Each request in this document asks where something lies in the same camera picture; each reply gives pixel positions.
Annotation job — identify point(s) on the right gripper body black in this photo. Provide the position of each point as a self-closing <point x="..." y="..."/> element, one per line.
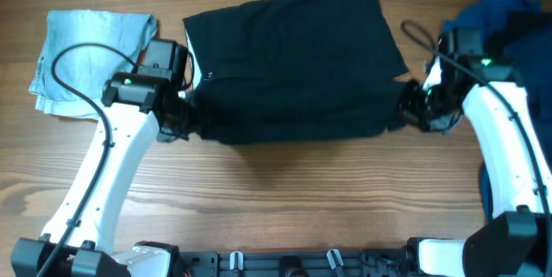
<point x="428" y="110"/>

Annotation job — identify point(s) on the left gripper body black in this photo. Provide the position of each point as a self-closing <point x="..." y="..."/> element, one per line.
<point x="178" y="128"/>

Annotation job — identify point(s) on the black shorts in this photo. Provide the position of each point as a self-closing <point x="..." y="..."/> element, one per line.
<point x="295" y="70"/>

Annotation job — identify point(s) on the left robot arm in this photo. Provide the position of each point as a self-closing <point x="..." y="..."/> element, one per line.
<point x="137" y="108"/>

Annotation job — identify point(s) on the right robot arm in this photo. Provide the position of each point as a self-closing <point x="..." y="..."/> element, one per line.
<point x="465" y="82"/>

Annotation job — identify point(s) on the folded light blue denim shorts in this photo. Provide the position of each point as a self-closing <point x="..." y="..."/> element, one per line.
<point x="85" y="48"/>

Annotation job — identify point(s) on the blue garment in pile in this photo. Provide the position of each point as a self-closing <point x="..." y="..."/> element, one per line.
<point x="488" y="16"/>

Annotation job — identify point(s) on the dark garment in pile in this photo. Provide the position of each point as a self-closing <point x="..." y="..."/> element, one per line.
<point x="526" y="39"/>

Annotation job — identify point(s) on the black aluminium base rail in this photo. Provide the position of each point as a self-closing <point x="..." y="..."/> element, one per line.
<point x="330" y="263"/>

